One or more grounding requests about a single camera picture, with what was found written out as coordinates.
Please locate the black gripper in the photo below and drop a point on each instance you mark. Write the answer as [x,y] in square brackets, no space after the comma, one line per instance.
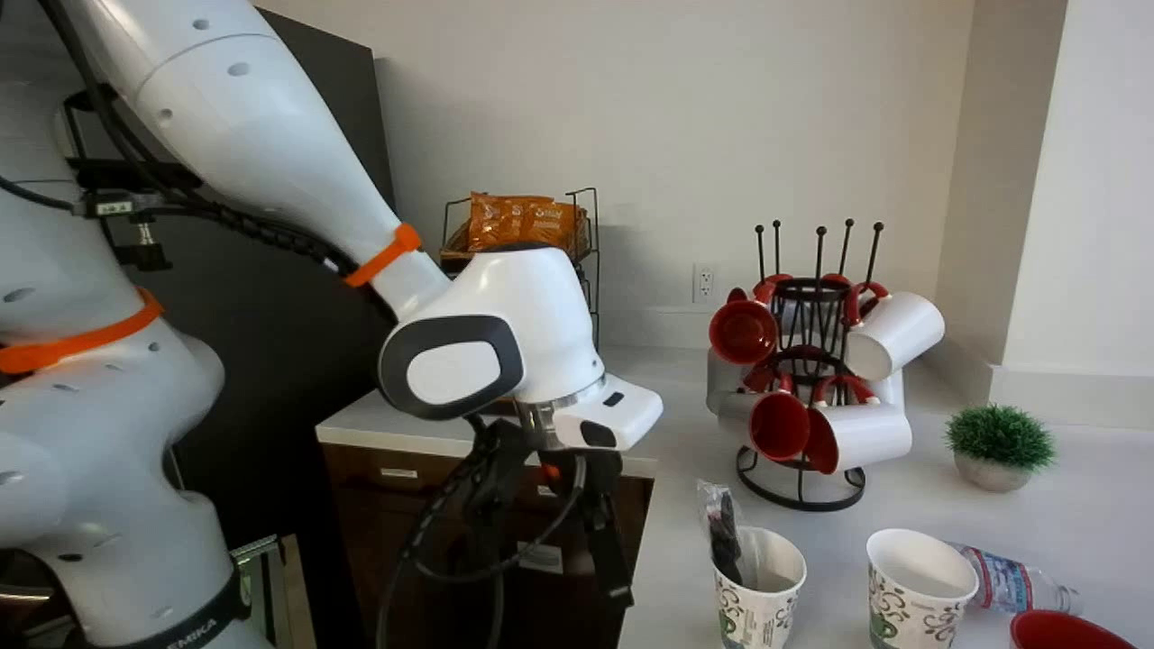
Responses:
[606,417]

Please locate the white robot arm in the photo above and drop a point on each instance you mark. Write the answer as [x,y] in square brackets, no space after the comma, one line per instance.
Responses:
[181,231]

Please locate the black spoons bundle in cup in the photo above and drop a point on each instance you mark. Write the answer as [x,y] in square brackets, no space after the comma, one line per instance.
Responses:
[720,514]

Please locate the patterned paper cup with spoons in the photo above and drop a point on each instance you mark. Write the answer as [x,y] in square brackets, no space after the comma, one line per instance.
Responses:
[758,614]

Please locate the empty patterned paper cup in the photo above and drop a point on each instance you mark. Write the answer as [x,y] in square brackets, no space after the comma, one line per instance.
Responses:
[919,590]

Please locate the white cup red inside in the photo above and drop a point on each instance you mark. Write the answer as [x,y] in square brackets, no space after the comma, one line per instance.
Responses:
[1050,629]

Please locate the red mug on rack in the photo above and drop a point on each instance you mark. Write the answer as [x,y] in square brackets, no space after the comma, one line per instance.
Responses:
[742,330]

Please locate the black mug tree rack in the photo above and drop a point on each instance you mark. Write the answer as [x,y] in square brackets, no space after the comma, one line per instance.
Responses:
[789,453]

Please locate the orange snack bag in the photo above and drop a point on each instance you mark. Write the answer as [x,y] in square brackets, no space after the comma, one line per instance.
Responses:
[500,221]

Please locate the white mug on rack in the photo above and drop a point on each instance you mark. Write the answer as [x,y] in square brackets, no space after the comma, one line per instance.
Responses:
[891,334]

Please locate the small green potted plant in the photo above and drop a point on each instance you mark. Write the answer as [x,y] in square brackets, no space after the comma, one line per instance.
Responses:
[1000,447]

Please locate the clear plastic bottle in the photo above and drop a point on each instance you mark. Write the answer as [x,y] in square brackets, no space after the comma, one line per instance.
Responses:
[1016,587]

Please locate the wire basket snack rack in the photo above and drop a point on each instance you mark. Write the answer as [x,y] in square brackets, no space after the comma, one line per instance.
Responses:
[581,255]

